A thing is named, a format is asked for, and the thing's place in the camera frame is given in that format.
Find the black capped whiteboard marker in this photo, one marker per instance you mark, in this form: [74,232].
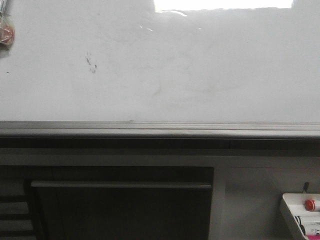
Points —
[310,225]

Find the red capped whiteboard marker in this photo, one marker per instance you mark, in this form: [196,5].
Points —
[312,205]

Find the dark cabinet panel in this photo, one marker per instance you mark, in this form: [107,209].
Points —
[125,202]

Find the red round object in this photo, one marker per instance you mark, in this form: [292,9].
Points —
[7,32]

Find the white marker tray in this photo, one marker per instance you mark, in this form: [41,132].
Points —
[291,205]

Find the pink object in tray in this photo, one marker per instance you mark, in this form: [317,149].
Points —
[313,237]

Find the white whiteboard with frame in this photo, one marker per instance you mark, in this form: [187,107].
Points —
[162,68]

